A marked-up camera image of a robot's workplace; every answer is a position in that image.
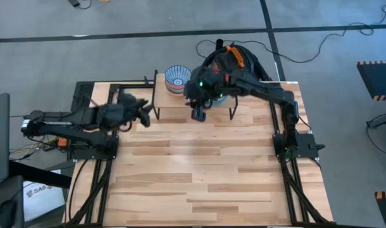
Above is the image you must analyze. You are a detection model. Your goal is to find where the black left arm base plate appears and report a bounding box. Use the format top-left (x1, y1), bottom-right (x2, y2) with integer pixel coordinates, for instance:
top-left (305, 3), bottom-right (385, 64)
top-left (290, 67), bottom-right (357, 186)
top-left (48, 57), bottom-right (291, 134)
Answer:
top-left (67, 134), bottom-right (120, 161)

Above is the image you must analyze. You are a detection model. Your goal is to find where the long black floor tape strip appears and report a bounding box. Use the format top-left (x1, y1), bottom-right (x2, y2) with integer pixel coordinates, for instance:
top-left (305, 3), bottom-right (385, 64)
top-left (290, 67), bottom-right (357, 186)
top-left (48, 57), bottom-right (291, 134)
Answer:
top-left (0, 23), bottom-right (386, 44)

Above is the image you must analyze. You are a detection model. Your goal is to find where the black table corner panel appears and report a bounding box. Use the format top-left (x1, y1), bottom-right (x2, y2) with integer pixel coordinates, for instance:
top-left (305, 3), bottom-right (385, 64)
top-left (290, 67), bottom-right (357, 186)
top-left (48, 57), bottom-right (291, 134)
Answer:
top-left (71, 81), bottom-right (96, 112)

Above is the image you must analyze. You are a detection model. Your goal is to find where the blue striped white bowl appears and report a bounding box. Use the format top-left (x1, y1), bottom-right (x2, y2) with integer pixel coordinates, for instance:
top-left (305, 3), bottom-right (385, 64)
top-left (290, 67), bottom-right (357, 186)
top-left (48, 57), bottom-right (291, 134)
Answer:
top-left (164, 65), bottom-right (192, 88)

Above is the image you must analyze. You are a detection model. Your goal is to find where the coloured wire bundle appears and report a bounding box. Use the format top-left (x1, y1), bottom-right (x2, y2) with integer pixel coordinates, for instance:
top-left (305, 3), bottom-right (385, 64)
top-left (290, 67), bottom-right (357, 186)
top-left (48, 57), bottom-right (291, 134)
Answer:
top-left (8, 134), bottom-right (70, 162)

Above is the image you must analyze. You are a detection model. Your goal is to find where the white printed cardboard box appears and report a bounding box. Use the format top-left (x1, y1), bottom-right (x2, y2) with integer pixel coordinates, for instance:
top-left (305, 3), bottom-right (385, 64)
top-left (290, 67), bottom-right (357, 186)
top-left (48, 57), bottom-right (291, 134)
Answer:
top-left (23, 170), bottom-right (66, 222)

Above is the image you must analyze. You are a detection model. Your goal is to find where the long black floor cable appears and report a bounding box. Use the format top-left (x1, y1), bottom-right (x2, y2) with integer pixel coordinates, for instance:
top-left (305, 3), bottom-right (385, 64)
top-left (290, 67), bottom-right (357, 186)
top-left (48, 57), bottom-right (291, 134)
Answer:
top-left (195, 0), bottom-right (386, 64)

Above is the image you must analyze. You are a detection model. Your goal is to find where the short black floor tape strip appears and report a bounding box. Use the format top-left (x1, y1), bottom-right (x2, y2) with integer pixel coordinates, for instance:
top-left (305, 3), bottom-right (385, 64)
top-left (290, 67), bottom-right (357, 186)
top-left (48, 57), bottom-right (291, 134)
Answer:
top-left (259, 0), bottom-right (287, 82)

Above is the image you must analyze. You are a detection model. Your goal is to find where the black aluminium table frame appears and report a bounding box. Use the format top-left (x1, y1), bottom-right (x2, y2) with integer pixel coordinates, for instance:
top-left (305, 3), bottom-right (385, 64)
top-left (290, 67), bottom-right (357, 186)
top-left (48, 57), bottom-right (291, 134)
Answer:
top-left (63, 80), bottom-right (339, 228)

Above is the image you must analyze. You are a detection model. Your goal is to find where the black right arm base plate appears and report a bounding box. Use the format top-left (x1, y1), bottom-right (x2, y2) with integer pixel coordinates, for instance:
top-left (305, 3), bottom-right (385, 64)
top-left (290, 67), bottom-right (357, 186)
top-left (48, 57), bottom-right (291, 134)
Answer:
top-left (273, 132), bottom-right (320, 159)

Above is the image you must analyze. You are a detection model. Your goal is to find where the plain red bowl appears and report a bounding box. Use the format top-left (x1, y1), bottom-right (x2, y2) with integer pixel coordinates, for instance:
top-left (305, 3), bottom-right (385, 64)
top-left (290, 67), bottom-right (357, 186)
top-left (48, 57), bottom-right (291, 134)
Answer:
top-left (165, 80), bottom-right (185, 92)

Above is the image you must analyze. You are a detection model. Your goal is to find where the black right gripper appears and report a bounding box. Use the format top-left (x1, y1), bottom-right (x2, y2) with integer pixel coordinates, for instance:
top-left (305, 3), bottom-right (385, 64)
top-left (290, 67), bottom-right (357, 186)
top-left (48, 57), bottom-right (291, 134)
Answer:
top-left (183, 65), bottom-right (235, 111)

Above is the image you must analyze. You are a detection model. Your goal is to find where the black power adapter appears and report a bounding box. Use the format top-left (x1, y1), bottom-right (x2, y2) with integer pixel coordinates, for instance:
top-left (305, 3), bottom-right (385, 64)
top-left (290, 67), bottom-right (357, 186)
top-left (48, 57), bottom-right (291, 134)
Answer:
top-left (68, 0), bottom-right (93, 10)

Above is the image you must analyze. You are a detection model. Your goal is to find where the black desk bar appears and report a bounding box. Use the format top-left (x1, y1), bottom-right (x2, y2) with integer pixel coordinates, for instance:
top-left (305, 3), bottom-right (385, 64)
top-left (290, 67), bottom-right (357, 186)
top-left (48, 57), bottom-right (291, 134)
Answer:
top-left (8, 159), bottom-right (73, 190)

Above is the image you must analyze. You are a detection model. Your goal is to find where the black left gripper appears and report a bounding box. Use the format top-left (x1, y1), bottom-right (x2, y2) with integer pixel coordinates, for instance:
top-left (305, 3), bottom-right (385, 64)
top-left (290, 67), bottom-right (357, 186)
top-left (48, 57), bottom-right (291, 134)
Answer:
top-left (96, 93), bottom-right (152, 131)

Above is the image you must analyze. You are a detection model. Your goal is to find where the grey laptop with blue screen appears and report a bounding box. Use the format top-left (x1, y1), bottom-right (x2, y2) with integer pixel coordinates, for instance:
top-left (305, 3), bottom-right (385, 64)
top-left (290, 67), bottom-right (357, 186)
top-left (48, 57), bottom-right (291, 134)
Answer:
top-left (0, 92), bottom-right (11, 186)

